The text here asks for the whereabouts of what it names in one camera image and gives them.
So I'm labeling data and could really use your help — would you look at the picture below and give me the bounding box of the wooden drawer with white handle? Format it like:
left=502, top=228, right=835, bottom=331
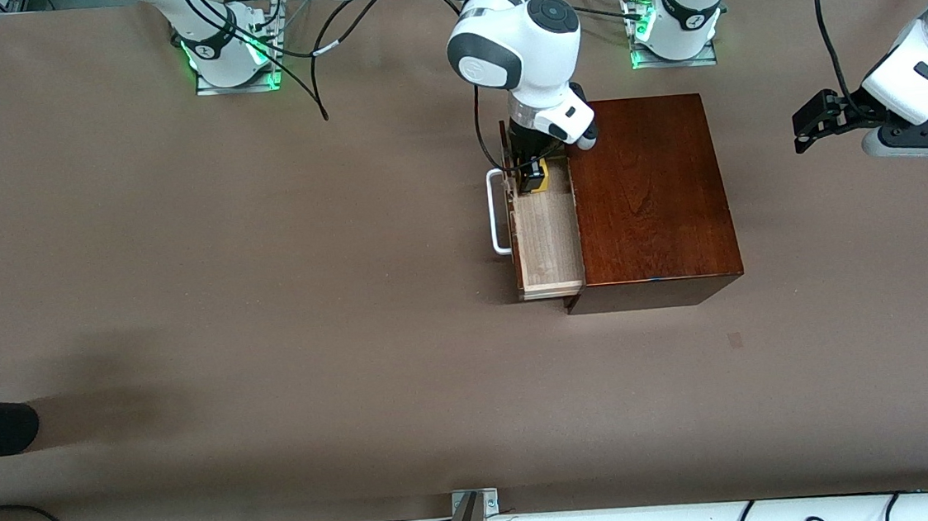
left=482, top=116, right=588, bottom=303

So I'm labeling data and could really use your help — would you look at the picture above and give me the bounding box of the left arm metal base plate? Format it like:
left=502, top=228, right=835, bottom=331
left=624, top=0, right=721, bottom=73

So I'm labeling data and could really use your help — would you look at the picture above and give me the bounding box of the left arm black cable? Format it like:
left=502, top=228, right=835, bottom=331
left=817, top=0, right=867, bottom=113

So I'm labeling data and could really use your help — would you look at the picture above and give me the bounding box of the black cable with metal plug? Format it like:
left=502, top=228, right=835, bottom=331
left=467, top=81, right=518, bottom=174

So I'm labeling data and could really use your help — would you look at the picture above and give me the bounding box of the small metal corner bracket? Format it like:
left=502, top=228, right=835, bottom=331
left=451, top=486, right=501, bottom=517

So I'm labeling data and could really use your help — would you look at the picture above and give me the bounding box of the dark wooden drawer cabinet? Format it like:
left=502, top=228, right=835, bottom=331
left=549, top=91, right=747, bottom=316

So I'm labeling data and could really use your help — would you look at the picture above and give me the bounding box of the looping black arm cable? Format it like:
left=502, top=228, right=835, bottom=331
left=178, top=0, right=453, bottom=134

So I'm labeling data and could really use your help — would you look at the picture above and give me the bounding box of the long black base cable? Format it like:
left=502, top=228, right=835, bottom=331
left=568, top=0, right=645, bottom=25

